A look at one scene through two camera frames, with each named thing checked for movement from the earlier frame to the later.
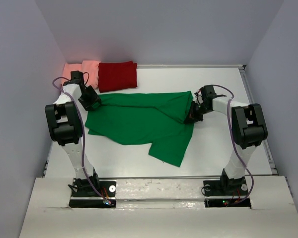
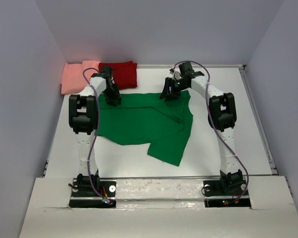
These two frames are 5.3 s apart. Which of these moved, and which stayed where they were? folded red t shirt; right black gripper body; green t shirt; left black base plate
Moved: right black gripper body
Stayed: left black base plate; folded red t shirt; green t shirt
